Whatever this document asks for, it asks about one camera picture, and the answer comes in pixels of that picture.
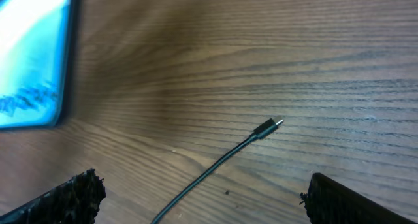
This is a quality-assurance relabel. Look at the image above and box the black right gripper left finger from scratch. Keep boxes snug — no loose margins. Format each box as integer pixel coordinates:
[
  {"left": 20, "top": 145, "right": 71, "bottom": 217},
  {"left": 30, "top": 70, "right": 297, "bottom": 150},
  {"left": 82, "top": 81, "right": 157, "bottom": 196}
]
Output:
[{"left": 1, "top": 168, "right": 106, "bottom": 224}]

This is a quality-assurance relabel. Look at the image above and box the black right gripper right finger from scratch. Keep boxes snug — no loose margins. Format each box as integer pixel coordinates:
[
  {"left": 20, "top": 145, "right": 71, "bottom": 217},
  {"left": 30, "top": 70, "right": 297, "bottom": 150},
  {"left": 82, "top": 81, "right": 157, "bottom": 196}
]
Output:
[{"left": 300, "top": 172, "right": 416, "bottom": 224}]

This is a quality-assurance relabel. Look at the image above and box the black USB charging cable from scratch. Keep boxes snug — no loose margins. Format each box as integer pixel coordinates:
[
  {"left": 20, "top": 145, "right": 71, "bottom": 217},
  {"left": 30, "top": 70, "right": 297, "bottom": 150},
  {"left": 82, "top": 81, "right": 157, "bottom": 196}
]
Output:
[{"left": 150, "top": 118, "right": 285, "bottom": 224}]

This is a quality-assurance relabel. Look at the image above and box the blue Galaxy smartphone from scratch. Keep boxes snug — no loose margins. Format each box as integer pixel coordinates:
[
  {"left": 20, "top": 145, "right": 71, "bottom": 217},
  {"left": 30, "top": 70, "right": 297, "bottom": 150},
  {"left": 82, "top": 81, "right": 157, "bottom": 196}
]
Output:
[{"left": 1, "top": 0, "right": 82, "bottom": 130}]

